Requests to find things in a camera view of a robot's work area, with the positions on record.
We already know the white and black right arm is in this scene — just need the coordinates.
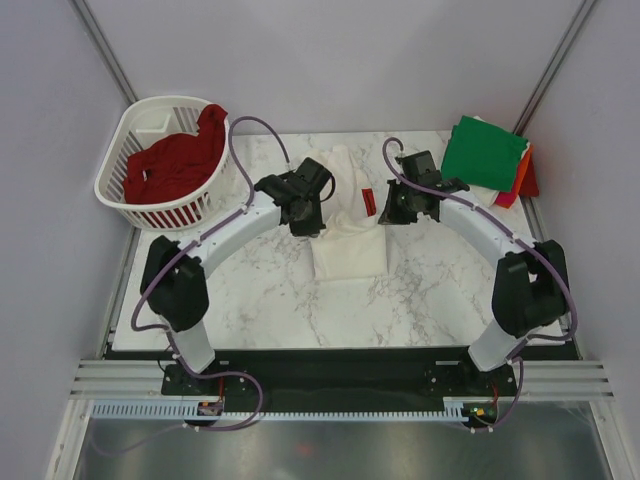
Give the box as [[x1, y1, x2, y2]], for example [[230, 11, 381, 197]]
[[379, 151, 575, 394]]

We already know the white slotted cable duct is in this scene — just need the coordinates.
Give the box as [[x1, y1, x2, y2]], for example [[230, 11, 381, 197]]
[[90, 398, 490, 422]]

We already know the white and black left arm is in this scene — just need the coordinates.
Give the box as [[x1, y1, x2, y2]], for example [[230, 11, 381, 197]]
[[131, 158, 336, 393]]

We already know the dark red folded t-shirt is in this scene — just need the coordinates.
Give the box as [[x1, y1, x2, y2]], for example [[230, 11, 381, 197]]
[[519, 147, 540, 198]]

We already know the white Coca-Cola t-shirt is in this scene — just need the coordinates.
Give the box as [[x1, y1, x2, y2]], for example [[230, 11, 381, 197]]
[[304, 145, 388, 281]]

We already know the red t-shirt in basket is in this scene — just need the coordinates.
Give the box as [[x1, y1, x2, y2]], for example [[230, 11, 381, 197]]
[[122, 104, 227, 205]]

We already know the orange folded t-shirt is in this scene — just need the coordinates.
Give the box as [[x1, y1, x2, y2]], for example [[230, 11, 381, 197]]
[[511, 143, 533, 195]]

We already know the white plastic laundry basket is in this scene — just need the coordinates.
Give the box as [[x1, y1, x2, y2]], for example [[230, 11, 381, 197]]
[[94, 95, 236, 232]]

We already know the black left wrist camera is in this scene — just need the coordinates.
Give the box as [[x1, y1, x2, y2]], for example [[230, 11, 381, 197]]
[[293, 157, 332, 195]]

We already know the green folded t-shirt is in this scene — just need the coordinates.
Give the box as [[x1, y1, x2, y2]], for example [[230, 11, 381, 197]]
[[441, 116, 529, 192]]

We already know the pink folded t-shirt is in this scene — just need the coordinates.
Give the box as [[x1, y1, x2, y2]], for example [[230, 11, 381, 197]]
[[494, 191, 518, 209]]

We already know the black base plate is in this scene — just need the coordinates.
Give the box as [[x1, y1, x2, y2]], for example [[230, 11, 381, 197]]
[[102, 344, 521, 431]]

